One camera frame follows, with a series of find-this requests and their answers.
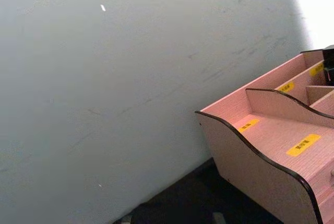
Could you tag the yellow label sticker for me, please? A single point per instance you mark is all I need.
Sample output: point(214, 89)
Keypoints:
point(248, 125)
point(317, 69)
point(286, 87)
point(303, 144)

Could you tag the black table cloth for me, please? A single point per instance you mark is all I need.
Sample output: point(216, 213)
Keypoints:
point(198, 203)

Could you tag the pink wooden desk organizer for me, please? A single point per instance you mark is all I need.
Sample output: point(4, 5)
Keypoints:
point(271, 187)

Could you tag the black box in organizer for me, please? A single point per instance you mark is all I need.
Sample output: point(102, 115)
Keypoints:
point(329, 59)

